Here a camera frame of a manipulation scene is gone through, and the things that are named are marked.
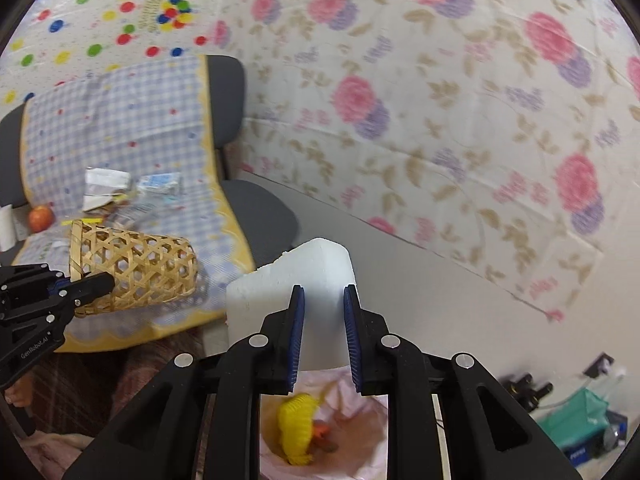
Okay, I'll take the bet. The woven bamboo basket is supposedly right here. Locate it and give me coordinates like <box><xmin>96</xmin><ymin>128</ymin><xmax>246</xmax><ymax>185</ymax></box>
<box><xmin>67</xmin><ymin>219</ymin><xmax>199</xmax><ymax>317</ymax></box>

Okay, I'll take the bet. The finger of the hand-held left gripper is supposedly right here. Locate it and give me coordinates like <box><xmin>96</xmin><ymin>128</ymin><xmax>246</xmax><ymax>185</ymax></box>
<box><xmin>0</xmin><ymin>271</ymin><xmax>116</xmax><ymax>346</ymax></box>
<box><xmin>0</xmin><ymin>261</ymin><xmax>71</xmax><ymax>303</ymax></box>

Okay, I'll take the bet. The white blue milk carton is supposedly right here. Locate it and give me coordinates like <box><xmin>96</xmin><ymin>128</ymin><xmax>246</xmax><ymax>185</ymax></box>
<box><xmin>136</xmin><ymin>172</ymin><xmax>183</xmax><ymax>197</ymax></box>

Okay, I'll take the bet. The blue box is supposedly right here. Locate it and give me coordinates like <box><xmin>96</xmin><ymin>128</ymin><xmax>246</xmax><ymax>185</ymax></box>
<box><xmin>565</xmin><ymin>412</ymin><xmax>628</xmax><ymax>463</ymax></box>

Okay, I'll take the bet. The pink plastic bag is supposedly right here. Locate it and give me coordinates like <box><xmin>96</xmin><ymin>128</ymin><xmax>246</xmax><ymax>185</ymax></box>
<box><xmin>200</xmin><ymin>366</ymin><xmax>392</xmax><ymax>480</ymax></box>

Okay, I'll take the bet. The red apple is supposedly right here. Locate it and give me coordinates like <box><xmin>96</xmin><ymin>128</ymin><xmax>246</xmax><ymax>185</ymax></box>
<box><xmin>27</xmin><ymin>204</ymin><xmax>56</xmax><ymax>233</ymax></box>

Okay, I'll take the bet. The person's left hand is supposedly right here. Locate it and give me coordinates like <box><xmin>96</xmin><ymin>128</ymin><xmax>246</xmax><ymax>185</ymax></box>
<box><xmin>2</xmin><ymin>379</ymin><xmax>32</xmax><ymax>411</ymax></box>

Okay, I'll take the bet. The blue checkered dotted cloth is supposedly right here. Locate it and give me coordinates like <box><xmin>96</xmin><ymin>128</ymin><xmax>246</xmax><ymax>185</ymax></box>
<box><xmin>12</xmin><ymin>54</ymin><xmax>256</xmax><ymax>353</ymax></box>

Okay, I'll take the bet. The white foam block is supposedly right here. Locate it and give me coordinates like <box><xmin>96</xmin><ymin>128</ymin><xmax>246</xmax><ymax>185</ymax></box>
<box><xmin>225</xmin><ymin>238</ymin><xmax>357</xmax><ymax>372</ymax></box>

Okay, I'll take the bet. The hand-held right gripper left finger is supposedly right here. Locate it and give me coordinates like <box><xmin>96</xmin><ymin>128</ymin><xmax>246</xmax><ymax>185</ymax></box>
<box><xmin>62</xmin><ymin>285</ymin><xmax>306</xmax><ymax>480</ymax></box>

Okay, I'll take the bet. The orange peel piece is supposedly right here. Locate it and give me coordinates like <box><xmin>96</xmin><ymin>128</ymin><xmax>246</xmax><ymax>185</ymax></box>
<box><xmin>312</xmin><ymin>422</ymin><xmax>338</xmax><ymax>453</ymax></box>

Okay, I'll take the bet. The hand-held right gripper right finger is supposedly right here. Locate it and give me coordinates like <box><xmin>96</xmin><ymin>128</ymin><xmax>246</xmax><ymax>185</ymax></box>
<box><xmin>343</xmin><ymin>284</ymin><xmax>583</xmax><ymax>480</ymax></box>

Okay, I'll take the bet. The black wall outlet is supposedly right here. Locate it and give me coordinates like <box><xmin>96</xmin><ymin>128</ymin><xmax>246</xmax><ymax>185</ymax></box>
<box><xmin>584</xmin><ymin>352</ymin><xmax>615</xmax><ymax>378</ymax></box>

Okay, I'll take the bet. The grey office chair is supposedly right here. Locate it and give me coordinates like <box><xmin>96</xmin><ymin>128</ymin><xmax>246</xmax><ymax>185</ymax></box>
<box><xmin>0</xmin><ymin>54</ymin><xmax>301</xmax><ymax>271</ymax></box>

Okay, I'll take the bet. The white cloth with coloured dots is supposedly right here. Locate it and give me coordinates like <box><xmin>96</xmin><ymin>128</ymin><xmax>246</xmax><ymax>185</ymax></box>
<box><xmin>0</xmin><ymin>0</ymin><xmax>236</xmax><ymax>111</ymax></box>

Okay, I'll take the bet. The white crumpled wrapper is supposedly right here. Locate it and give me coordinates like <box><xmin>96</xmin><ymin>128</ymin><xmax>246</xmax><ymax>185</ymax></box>
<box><xmin>82</xmin><ymin>167</ymin><xmax>132</xmax><ymax>211</ymax></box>

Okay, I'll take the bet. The clear plastic bottle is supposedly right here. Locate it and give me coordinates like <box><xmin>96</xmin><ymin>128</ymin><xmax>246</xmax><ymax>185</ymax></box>
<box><xmin>107</xmin><ymin>200</ymin><xmax>162</xmax><ymax>228</ymax></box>

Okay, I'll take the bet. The brown plaid cloth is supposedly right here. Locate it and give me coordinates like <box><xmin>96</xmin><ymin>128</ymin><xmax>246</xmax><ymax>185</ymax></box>
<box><xmin>30</xmin><ymin>332</ymin><xmax>207</xmax><ymax>461</ymax></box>

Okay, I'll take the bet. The black power plug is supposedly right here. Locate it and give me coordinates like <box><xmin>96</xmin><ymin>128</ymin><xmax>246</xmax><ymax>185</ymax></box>
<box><xmin>525</xmin><ymin>382</ymin><xmax>555</xmax><ymax>408</ymax></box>
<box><xmin>501</xmin><ymin>373</ymin><xmax>531</xmax><ymax>402</ymax></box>

